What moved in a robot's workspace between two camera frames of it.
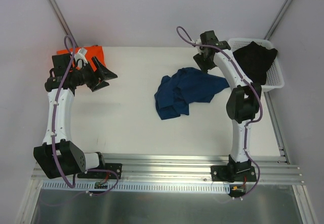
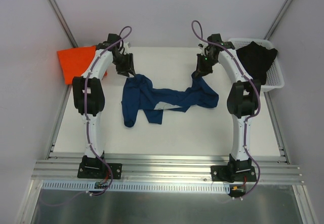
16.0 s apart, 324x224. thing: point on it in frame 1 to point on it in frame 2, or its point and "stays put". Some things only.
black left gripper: (95, 76) to (125, 63)
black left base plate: (118, 168) stays put
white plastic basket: (275, 77) stays put
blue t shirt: (173, 93) to (138, 94)
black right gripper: (203, 60) stays put
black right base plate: (233, 174) stays put
